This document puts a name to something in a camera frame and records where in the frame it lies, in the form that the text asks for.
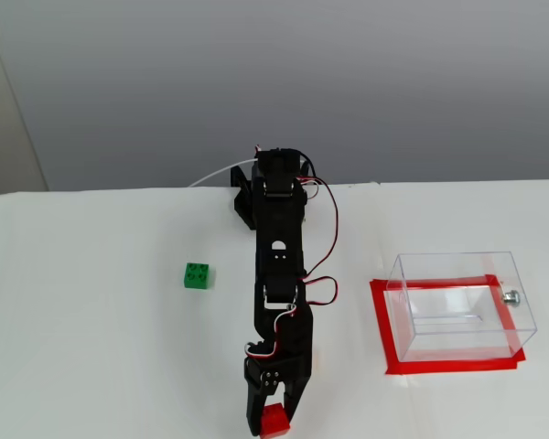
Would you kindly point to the red tape rectangle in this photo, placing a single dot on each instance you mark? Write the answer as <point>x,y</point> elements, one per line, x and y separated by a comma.
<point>379,320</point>

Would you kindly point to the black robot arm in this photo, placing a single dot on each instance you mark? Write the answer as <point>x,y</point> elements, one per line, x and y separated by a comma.
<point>279,228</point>

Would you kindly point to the red lego brick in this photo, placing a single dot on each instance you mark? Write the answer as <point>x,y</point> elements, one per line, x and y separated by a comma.
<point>274,420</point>

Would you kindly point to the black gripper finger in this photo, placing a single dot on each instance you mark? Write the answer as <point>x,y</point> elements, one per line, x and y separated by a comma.
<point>256,393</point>
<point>297,393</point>

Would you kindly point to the silver box lock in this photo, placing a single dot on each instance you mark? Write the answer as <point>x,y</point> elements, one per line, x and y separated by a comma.
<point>511,298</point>

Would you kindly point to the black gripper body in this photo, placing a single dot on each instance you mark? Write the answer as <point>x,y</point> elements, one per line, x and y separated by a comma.
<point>287,369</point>

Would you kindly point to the black table clamp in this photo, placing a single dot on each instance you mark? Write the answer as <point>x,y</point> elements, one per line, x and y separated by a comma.
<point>240,183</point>

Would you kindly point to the green lego brick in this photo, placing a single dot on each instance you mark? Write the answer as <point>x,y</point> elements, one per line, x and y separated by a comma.
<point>197,275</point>

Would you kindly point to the transparent plastic box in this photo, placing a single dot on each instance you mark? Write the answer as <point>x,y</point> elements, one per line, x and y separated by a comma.
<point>462,311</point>

